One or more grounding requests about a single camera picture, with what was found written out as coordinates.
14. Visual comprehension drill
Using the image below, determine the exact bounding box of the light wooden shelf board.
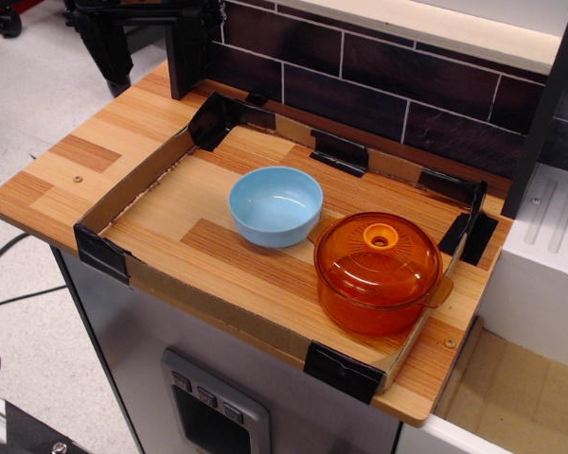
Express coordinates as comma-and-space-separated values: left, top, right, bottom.
274, 0, 565, 77

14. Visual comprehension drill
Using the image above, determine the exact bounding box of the orange transparent pot lid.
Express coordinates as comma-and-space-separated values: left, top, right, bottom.
308, 212, 443, 309

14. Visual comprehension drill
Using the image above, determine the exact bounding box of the light blue bowl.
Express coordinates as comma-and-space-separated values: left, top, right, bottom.
228, 166, 324, 249

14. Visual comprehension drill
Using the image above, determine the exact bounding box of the orange transparent pot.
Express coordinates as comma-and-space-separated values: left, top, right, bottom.
308, 212, 453, 336

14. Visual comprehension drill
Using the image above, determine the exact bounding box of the black shelf post right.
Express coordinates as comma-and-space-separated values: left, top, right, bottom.
501, 24, 568, 219

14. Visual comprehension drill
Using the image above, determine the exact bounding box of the white toy sink unit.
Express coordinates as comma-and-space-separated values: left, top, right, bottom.
478, 165, 568, 366

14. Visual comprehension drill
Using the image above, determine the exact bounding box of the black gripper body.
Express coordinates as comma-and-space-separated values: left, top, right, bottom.
63, 1, 223, 29

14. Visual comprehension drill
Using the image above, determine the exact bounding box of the toy oven control panel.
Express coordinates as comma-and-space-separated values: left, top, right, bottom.
161, 349, 272, 453

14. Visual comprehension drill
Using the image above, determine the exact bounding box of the cardboard fence with black tape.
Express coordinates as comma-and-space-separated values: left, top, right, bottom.
74, 93, 500, 404

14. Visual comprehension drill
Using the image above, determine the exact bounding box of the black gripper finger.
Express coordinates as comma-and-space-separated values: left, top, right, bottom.
78, 21, 133, 86

